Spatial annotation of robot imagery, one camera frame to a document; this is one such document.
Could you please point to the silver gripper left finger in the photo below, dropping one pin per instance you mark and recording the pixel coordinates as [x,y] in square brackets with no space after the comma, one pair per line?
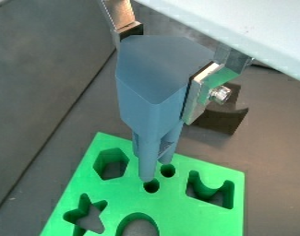
[119,16]

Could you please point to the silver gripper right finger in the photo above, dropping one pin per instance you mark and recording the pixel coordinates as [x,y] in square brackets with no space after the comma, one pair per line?
[205,87]

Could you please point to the blue three prong peg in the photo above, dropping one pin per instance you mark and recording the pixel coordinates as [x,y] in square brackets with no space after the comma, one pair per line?
[154,67]

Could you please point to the green shape sorter board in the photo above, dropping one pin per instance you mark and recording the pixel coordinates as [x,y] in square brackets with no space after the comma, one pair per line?
[194,198]

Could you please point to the black curved holder bracket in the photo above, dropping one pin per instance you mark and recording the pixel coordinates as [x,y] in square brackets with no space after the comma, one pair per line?
[222,118]

